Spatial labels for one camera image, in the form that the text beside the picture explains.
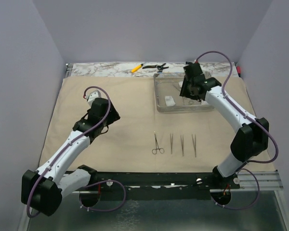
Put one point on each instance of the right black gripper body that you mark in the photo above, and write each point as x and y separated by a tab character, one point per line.
192	96

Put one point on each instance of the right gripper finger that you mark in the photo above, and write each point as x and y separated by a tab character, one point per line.
184	89
199	99

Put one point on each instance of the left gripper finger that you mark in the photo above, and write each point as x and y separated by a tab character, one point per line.
113	115
104	130

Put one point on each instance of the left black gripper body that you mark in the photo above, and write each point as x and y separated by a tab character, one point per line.
104	123

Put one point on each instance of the wire mesh instrument tray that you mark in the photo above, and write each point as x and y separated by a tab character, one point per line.
167	88

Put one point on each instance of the steel tweezers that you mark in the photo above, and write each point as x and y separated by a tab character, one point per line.
182	144
194	140
171	143

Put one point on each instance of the curved steel clamp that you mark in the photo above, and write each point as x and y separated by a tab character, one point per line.
157	148

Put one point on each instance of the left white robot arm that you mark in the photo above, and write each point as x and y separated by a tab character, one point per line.
43	189

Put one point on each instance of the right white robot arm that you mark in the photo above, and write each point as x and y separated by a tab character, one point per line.
251	133

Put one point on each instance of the red marker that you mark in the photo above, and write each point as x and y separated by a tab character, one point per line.
238	70

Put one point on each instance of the yellow black marker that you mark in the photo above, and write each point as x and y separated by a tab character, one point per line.
137	68

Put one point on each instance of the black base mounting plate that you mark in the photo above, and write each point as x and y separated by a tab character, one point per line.
115	192

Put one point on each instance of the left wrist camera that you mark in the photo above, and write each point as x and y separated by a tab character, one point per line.
92	96

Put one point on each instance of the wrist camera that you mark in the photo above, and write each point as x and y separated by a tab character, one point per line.
92	96
192	70

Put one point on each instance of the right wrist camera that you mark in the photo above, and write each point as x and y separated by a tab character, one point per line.
192	70

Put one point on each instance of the black handled pliers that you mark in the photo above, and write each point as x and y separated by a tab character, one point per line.
160	68

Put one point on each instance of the aluminium extrusion rail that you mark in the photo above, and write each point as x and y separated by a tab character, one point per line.
260	180

